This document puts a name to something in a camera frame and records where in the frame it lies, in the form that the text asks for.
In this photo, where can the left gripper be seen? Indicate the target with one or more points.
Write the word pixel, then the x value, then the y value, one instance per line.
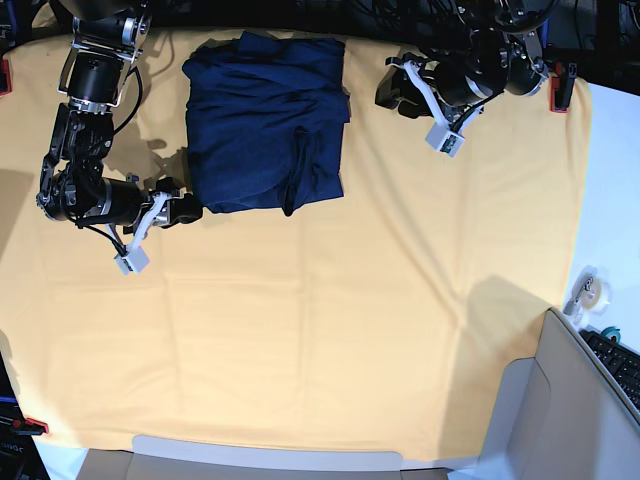
pixel 420 89

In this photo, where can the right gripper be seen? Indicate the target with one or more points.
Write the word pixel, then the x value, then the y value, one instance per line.
pixel 163 206

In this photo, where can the blue T-shirt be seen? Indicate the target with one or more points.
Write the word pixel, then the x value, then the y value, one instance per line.
pixel 265 120

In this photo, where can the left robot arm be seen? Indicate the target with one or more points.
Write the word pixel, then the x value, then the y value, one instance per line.
pixel 467 54

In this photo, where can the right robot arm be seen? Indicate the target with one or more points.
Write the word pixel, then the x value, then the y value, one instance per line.
pixel 106 44

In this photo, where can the red clamp right edge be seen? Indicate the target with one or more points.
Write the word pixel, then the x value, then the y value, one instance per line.
pixel 563 77

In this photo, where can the red clamp edge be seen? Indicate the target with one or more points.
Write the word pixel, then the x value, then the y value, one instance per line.
pixel 5 80
pixel 563 77

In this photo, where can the red clamp left edge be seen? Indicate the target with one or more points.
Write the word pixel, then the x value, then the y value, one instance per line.
pixel 5 80

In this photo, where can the yellow table cloth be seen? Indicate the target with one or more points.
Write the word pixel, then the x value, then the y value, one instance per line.
pixel 381 321

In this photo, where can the tape roll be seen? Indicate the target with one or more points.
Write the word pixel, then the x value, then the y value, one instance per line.
pixel 590 294

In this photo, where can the red black tool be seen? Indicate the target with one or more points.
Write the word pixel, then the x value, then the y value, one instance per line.
pixel 28 427

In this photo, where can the black keyboard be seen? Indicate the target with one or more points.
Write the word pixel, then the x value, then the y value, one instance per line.
pixel 620 362

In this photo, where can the cardboard box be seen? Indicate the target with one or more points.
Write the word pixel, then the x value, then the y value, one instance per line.
pixel 557 415

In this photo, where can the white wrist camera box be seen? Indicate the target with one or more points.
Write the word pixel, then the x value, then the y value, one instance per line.
pixel 134 261
pixel 444 140

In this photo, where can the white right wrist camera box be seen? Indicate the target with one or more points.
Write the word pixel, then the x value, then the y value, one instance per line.
pixel 134 261

